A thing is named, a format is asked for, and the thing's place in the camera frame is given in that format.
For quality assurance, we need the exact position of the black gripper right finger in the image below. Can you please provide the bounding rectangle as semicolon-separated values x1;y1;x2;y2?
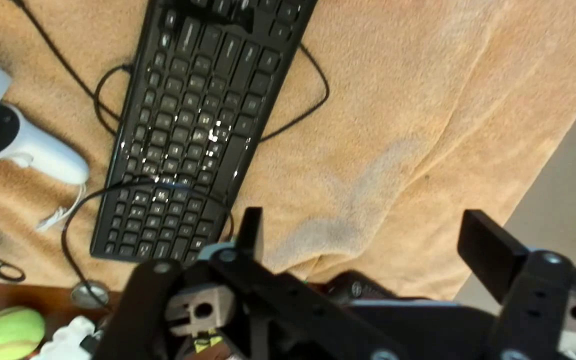
455;207;576;360

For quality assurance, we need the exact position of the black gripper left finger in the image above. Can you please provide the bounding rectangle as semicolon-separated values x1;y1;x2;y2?
205;205;403;360

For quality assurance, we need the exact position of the thin black keyboard cable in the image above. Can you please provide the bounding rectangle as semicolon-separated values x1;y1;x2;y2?
11;0;331;295

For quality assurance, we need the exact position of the yellow-green tennis ball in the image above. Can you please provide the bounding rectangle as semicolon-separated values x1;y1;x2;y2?
0;304;47;360

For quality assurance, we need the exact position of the black computer keyboard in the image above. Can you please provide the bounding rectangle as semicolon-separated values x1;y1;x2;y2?
87;0;320;265

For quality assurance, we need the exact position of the tan terry towel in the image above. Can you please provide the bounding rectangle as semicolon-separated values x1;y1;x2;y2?
0;0;576;304

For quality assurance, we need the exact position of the white VR controller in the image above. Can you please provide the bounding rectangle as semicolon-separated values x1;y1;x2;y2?
0;61;92;234

